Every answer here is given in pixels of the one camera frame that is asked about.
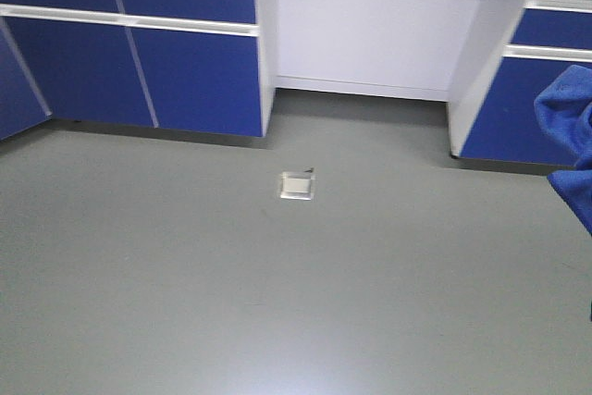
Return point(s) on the blue microfiber cloth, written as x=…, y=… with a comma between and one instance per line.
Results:
x=563, y=112

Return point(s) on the metal floor outlet box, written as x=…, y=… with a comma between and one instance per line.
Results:
x=299, y=185

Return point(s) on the blue left cabinet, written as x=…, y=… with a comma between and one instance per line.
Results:
x=195, y=65

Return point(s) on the blue cabinet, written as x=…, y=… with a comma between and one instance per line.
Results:
x=195, y=65
x=514, y=50

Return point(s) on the blue right cabinet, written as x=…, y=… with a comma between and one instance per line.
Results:
x=514, y=50

